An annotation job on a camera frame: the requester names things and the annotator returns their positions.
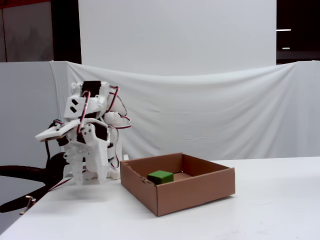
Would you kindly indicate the green cube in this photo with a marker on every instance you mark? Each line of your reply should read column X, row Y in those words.
column 161, row 176

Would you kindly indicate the ceiling light strip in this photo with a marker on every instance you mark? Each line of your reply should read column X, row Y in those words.
column 283, row 30
column 286, row 48

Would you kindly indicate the grey metal door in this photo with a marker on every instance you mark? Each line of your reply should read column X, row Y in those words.
column 27, row 32

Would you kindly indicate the white backdrop panel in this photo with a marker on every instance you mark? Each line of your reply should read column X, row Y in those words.
column 175, row 30

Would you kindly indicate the brown cardboard box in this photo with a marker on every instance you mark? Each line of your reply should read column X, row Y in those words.
column 190, row 197

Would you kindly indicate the table clamp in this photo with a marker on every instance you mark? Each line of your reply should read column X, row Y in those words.
column 30, row 202

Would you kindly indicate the white draped cloth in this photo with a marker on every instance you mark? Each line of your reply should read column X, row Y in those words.
column 225, row 112

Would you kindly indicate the white partition panel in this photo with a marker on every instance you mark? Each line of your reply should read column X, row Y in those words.
column 25, row 112

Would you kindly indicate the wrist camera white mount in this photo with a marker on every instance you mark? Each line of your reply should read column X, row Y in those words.
column 68, row 127

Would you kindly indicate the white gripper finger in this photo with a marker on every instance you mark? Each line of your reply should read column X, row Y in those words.
column 77, row 165
column 98, row 157

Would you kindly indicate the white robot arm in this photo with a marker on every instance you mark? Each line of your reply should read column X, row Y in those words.
column 97, row 103

